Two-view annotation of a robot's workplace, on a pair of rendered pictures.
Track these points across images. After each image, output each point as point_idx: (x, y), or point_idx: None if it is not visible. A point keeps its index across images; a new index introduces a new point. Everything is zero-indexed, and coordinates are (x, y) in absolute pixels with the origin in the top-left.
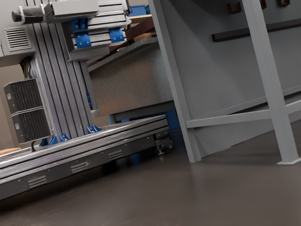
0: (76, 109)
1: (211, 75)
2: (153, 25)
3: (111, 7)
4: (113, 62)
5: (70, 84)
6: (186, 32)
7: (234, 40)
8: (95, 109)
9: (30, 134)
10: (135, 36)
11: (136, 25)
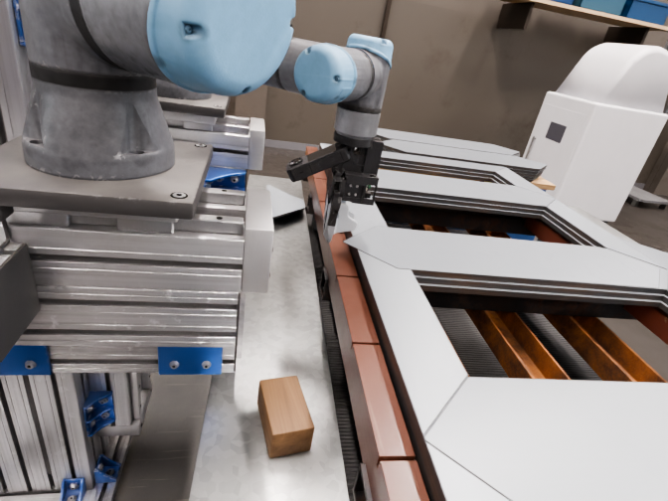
0: (37, 441)
1: None
2: (351, 392)
3: (174, 273)
4: (308, 243)
5: (26, 388)
6: None
7: None
8: (124, 424)
9: None
10: (331, 293)
11: (359, 256)
